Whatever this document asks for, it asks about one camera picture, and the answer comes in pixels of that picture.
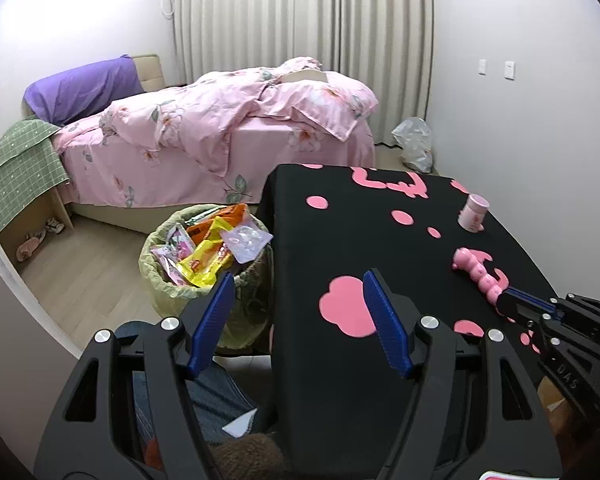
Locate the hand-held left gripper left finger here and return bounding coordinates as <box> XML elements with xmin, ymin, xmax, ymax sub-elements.
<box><xmin>32</xmin><ymin>271</ymin><xmax>237</xmax><ymax>480</ymax></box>

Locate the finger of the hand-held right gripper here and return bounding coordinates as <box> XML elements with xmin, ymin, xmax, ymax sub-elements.
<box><xmin>497</xmin><ymin>297</ymin><xmax>548</xmax><ymax>333</ymax></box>
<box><xmin>505</xmin><ymin>287</ymin><xmax>563</xmax><ymax>318</ymax></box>

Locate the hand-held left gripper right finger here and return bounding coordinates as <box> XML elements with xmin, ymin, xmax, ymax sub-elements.
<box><xmin>362</xmin><ymin>268</ymin><xmax>563</xmax><ymax>480</ymax></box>

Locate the bin with yellow-green bag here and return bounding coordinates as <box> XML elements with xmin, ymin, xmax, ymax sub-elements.
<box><xmin>139</xmin><ymin>203</ymin><xmax>276</xmax><ymax>351</ymax></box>

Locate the yellow wrapper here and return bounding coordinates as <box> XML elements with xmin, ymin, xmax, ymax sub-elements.
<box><xmin>176</xmin><ymin>217</ymin><xmax>236</xmax><ymax>288</ymax></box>

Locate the pink caterpillar toy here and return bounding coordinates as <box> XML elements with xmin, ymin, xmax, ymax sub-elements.
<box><xmin>452</xmin><ymin>247</ymin><xmax>511</xmax><ymax>306</ymax></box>

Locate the purple blister pack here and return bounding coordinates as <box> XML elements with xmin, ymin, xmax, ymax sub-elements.
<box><xmin>220</xmin><ymin>225</ymin><xmax>275</xmax><ymax>264</ymax></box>

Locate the white green packet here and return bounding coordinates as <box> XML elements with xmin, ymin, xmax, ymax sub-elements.
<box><xmin>180</xmin><ymin>209</ymin><xmax>216</xmax><ymax>226</ymax></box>

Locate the orange snack bag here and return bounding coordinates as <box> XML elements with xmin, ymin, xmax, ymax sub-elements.
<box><xmin>187</xmin><ymin>203</ymin><xmax>253</xmax><ymax>241</ymax></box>

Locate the person's right forearm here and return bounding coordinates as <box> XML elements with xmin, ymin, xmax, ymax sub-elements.
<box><xmin>555</xmin><ymin>395</ymin><xmax>600</xmax><ymax>480</ymax></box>

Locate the person's leg in jeans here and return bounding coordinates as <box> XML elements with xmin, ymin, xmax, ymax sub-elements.
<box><xmin>115</xmin><ymin>320</ymin><xmax>276</xmax><ymax>461</ymax></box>

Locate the black pink-patterned tablecloth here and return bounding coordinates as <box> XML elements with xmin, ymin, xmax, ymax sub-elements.
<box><xmin>255</xmin><ymin>162</ymin><xmax>566</xmax><ymax>480</ymax></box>

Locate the pink cup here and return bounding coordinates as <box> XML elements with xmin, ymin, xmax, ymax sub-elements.
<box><xmin>456</xmin><ymin>193</ymin><xmax>490</xmax><ymax>233</ymax></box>

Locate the brown fuzzy clothing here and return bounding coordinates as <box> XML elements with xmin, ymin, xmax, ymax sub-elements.
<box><xmin>215</xmin><ymin>432</ymin><xmax>287</xmax><ymax>480</ymax></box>

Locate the red fuzzy cloth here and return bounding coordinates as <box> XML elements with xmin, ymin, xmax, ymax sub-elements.
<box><xmin>144</xmin><ymin>437</ymin><xmax>163</xmax><ymax>468</ymax></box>

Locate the bed with pink sheet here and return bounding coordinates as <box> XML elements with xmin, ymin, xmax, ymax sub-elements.
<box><xmin>55</xmin><ymin>115</ymin><xmax>376</xmax><ymax>208</ymax></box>

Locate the white plastic bag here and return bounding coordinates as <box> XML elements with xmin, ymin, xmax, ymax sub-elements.
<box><xmin>391</xmin><ymin>116</ymin><xmax>434</xmax><ymax>172</ymax></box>

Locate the wooden nightstand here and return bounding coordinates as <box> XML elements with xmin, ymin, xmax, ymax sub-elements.
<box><xmin>0</xmin><ymin>182</ymin><xmax>76</xmax><ymax>263</ymax></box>

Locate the pink slipper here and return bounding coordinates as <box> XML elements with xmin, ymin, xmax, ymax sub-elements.
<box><xmin>16</xmin><ymin>232</ymin><xmax>48</xmax><ymax>262</ymax></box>

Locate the pink floral duvet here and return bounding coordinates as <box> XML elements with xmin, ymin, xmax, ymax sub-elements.
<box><xmin>100</xmin><ymin>56</ymin><xmax>379</xmax><ymax>191</ymax></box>

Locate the green checked cloth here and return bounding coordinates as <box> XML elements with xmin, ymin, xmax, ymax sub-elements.
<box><xmin>0</xmin><ymin>119</ymin><xmax>71</xmax><ymax>233</ymax></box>

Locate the beige headboard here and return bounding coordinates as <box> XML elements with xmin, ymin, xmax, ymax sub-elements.
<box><xmin>130</xmin><ymin>53</ymin><xmax>167</xmax><ymax>93</ymax></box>

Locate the purple pillow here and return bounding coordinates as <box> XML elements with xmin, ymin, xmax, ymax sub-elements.
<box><xmin>23</xmin><ymin>55</ymin><xmax>146</xmax><ymax>126</ymax></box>

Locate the white pleated curtain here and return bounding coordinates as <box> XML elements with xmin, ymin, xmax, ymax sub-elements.
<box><xmin>174</xmin><ymin>0</ymin><xmax>433</xmax><ymax>148</ymax></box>

